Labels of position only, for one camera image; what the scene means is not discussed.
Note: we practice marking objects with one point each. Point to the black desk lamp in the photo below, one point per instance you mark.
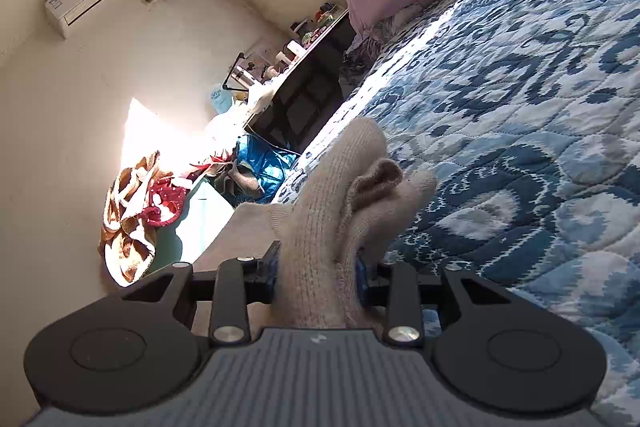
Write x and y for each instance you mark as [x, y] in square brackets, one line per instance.
[235, 75]

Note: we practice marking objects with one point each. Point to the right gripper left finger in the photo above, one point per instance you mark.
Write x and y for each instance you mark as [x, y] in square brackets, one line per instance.
[240, 282]

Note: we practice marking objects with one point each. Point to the blue shiny bag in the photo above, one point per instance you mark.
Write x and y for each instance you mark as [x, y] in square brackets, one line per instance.
[270, 165]

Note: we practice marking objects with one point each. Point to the cluttered dark side desk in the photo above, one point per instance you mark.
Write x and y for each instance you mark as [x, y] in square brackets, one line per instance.
[289, 110]

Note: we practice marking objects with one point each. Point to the brown white patterned cloth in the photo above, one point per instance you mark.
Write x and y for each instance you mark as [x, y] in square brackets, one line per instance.
[127, 242]

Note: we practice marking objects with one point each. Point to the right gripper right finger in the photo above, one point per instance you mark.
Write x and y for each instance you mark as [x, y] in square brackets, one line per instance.
[394, 289]

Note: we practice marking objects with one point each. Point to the blue white patterned quilt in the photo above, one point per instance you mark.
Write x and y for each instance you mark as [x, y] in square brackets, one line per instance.
[527, 111]

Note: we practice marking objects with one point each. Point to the beige pink knit sweater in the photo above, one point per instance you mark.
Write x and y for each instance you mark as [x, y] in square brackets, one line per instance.
[354, 204]

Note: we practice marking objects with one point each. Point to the red lace garment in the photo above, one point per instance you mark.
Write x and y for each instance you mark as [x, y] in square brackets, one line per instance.
[165, 198]

